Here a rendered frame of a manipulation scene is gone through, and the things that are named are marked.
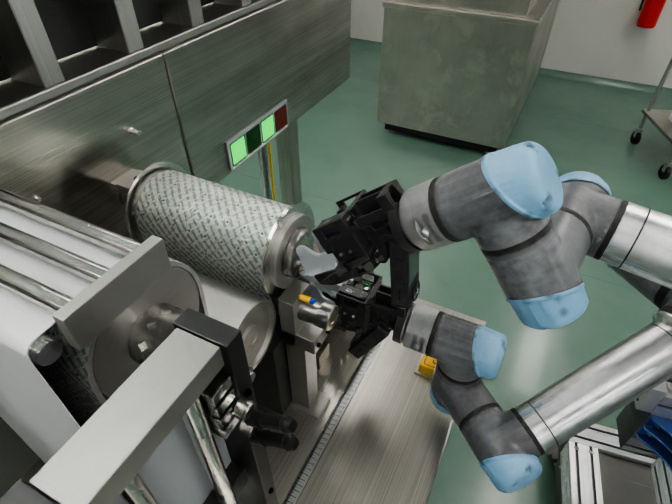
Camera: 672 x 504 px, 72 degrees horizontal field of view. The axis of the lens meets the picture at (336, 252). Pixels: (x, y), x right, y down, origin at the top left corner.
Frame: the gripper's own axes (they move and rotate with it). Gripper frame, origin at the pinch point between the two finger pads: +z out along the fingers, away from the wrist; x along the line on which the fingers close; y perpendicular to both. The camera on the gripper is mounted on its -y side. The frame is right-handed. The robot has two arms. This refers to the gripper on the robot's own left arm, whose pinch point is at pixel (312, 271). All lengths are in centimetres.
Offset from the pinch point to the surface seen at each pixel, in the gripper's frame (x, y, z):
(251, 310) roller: 10.2, 2.4, 3.1
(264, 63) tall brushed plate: -45, 31, 22
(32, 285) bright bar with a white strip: 30.5, 21.4, -8.9
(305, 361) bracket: 4.1, -13.2, 10.6
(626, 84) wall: -450, -142, 16
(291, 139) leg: -79, 11, 59
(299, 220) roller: -2.6, 7.2, -1.5
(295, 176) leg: -80, -1, 69
